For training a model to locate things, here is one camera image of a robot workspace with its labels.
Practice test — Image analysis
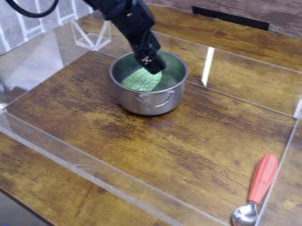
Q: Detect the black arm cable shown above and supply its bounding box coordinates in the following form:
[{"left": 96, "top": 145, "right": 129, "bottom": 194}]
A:
[{"left": 4, "top": 0, "right": 60, "bottom": 19}]

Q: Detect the silver metal pot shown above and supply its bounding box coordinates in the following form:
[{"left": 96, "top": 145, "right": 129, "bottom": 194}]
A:
[{"left": 110, "top": 51, "right": 189, "bottom": 116}]

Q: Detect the clear acrylic tray barrier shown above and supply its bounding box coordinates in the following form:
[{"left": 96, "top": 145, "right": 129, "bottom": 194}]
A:
[{"left": 0, "top": 19, "right": 302, "bottom": 226}]

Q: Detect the red handled metal spoon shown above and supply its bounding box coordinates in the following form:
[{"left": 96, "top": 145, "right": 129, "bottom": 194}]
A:
[{"left": 231, "top": 154, "right": 278, "bottom": 226}]

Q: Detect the black wall slot strip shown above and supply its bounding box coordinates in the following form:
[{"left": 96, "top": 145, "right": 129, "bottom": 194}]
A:
[{"left": 191, "top": 6, "right": 270, "bottom": 31}]

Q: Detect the green bumpy gourd toy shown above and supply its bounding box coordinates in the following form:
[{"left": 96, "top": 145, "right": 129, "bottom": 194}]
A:
[{"left": 122, "top": 68, "right": 162, "bottom": 92}]

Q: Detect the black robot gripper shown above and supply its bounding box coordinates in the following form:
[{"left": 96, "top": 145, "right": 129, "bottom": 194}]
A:
[{"left": 83, "top": 0, "right": 166, "bottom": 74}]

